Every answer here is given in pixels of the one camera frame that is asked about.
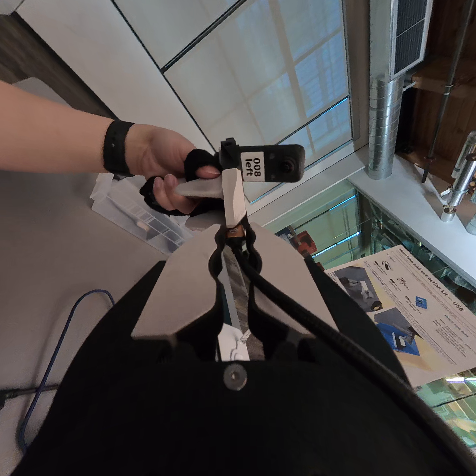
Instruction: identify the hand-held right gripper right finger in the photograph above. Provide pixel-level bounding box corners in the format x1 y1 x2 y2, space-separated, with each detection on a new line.
243 222 340 360

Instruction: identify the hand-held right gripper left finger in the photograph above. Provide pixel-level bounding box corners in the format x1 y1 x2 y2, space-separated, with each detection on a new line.
131 223 228 360

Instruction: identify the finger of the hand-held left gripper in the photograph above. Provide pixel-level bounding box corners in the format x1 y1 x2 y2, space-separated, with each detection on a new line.
223 168 248 228

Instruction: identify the black cable with orange plug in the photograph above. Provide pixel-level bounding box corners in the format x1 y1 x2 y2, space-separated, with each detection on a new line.
225 226 476 476

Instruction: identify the blue braided USB cable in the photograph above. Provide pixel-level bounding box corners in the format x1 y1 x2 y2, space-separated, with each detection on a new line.
17 289 115 452

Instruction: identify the person's left forearm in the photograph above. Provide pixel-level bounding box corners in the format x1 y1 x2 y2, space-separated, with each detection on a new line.
0 80 112 173

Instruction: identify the person's left hand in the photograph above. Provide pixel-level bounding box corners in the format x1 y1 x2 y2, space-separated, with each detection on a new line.
126 124 222 215

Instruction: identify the red machine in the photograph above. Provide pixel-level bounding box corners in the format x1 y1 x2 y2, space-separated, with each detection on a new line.
288 230 317 258

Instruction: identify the paned window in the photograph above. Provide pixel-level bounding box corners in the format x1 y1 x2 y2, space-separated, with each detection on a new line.
112 0 353 205

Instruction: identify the clear plastic bin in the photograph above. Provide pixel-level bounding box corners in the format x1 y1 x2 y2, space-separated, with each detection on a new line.
91 173 194 255

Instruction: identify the printed instruction poster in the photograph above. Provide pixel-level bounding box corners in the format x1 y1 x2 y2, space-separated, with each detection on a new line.
323 243 476 388

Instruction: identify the black wristband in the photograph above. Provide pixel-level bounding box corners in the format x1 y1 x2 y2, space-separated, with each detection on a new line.
103 120 135 177

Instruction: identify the white vent grille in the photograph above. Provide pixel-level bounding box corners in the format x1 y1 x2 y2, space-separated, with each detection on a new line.
388 0 435 79

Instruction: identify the silver pipe fitting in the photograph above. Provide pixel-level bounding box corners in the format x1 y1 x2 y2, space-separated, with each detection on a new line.
441 130 476 224

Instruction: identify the thin dark ceiling pipe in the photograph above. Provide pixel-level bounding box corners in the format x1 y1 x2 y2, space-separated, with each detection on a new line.
422 0 476 183

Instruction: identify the round silver air duct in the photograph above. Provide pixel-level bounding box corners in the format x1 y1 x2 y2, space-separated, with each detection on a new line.
367 74 404 181

